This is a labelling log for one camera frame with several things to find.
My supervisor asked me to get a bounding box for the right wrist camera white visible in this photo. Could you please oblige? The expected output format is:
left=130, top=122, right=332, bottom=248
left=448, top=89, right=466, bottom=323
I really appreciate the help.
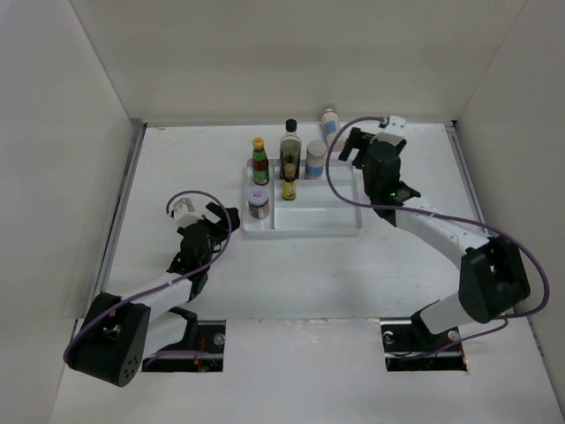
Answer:
left=380, top=116, right=407, bottom=134

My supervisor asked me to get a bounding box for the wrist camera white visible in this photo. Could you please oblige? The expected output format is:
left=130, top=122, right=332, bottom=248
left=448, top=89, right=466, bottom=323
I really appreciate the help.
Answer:
left=380, top=116, right=407, bottom=134
left=171, top=197, right=204, bottom=228

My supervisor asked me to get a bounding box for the blue label white canister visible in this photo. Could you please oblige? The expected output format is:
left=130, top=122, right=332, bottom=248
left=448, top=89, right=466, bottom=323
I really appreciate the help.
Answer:
left=320, top=109, right=341, bottom=145
left=305, top=140, right=327, bottom=179

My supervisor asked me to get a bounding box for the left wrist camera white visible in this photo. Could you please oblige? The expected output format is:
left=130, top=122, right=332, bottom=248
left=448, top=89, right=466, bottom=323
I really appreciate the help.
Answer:
left=171, top=197, right=204, bottom=228

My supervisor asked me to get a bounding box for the green label chili sauce bottle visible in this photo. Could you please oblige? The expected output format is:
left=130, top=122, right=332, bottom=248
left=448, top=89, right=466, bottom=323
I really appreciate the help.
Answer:
left=252, top=137, right=270, bottom=186

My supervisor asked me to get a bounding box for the small yellow label bottle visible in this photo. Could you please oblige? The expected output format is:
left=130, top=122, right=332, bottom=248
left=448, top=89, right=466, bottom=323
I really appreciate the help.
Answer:
left=282, top=163, right=297, bottom=201

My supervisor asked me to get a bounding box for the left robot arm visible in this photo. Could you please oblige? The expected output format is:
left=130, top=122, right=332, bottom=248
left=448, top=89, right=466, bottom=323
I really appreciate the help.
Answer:
left=64, top=202, right=240, bottom=387

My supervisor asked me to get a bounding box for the white divided tray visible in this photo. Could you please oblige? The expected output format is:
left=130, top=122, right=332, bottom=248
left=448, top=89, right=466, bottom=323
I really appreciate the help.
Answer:
left=240, top=159, right=363, bottom=239

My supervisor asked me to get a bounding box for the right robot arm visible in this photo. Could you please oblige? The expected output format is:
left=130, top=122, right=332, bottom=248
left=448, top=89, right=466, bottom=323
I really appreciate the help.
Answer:
left=339, top=127, right=531, bottom=350

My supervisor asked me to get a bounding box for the dark spice jar white lid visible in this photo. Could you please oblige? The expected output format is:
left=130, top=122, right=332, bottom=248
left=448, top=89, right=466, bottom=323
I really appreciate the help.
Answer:
left=246, top=185, right=269, bottom=219

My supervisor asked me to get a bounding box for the tall dark soy sauce bottle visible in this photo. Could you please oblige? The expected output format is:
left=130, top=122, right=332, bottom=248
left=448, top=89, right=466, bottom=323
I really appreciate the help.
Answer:
left=279, top=118, right=302, bottom=178

